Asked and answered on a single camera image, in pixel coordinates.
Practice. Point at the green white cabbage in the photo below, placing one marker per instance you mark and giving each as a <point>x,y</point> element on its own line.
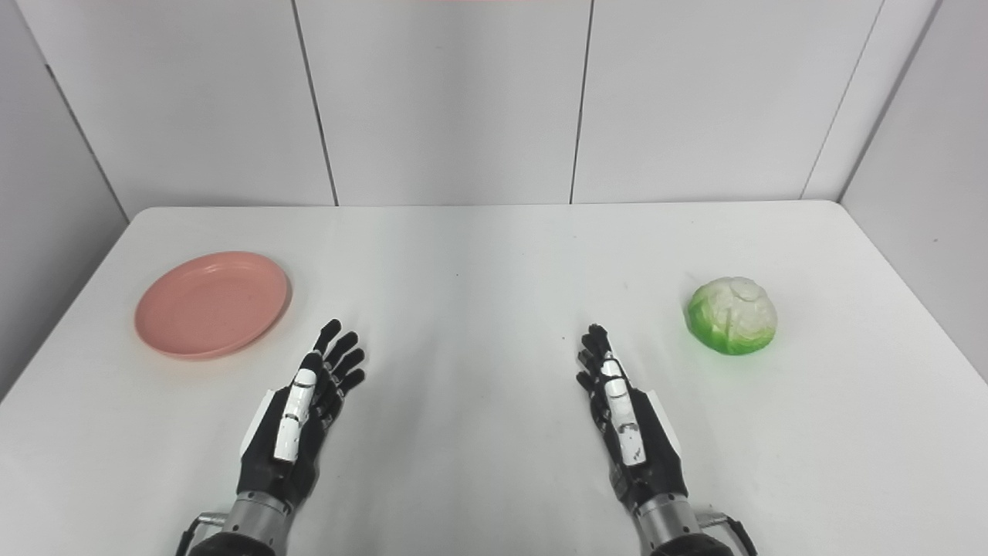
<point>732,316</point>

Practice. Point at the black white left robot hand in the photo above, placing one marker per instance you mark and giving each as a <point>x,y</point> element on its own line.
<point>285,432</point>

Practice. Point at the pink round plate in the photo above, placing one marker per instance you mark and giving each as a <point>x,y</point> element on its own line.
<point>210,305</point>

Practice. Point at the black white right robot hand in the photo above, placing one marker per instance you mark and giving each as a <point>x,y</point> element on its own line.
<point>633,440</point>

